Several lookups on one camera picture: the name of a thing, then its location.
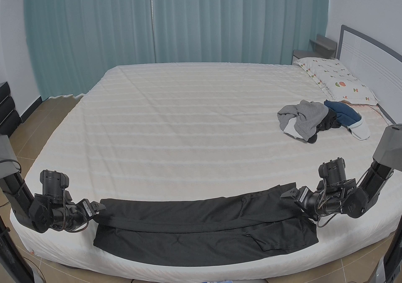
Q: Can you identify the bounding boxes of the bed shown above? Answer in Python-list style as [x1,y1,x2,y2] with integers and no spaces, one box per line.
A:
[9,24,402,282]

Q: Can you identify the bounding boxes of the black chest of drawers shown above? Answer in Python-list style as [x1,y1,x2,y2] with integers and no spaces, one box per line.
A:
[0,81,22,136]

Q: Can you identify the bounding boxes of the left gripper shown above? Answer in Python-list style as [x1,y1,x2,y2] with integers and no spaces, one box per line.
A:
[70,199,96,223]

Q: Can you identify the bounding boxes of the blue-green curtain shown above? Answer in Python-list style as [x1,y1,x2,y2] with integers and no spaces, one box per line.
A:
[152,0,330,65]
[23,0,157,100]

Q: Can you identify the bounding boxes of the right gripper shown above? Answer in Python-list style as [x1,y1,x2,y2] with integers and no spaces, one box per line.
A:
[295,185,318,213]

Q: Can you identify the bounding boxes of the pile of clothes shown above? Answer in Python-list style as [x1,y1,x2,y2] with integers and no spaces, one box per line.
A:
[277,100,372,144]

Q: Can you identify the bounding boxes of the black cable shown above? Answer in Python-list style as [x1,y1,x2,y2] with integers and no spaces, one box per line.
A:
[0,159,22,173]

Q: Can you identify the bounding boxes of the grey bedside table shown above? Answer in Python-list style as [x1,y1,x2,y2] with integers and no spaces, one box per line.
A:
[293,34,338,64]

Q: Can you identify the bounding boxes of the black T-shirt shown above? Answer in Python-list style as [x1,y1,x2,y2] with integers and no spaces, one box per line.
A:
[94,183,319,266]

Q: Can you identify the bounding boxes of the white printed pillow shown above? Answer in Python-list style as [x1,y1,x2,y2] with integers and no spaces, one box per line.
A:
[294,57,380,106]

